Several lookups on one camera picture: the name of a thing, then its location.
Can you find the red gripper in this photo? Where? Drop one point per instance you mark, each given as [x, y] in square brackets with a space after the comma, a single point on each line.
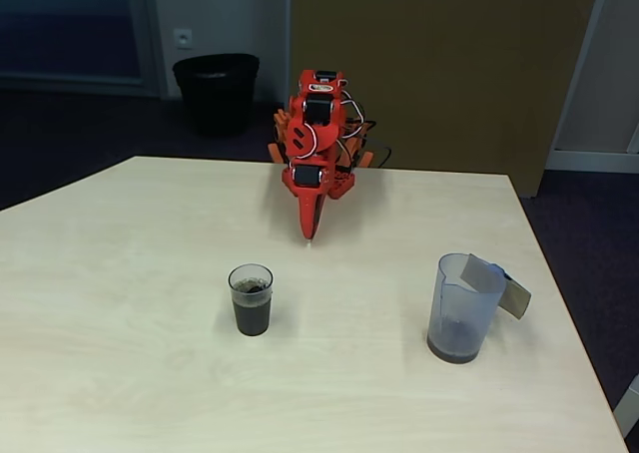
[308, 178]

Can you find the red robot arm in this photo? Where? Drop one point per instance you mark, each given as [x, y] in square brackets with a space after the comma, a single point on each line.
[324, 138]

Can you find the clear plastic cup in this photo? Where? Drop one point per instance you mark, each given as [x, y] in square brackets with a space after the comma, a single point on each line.
[251, 308]

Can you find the black trash bin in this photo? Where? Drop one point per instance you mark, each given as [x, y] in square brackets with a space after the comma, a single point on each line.
[217, 94]

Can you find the brown pin board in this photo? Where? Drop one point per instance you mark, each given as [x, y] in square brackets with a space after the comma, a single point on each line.
[449, 64]

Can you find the grey furniture corner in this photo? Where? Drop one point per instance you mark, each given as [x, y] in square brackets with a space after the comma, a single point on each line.
[629, 408]

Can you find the white wall socket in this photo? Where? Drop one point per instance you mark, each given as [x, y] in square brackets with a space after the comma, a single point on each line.
[183, 38]

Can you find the grey window frame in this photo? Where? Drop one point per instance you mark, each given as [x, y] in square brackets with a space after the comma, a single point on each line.
[145, 34]

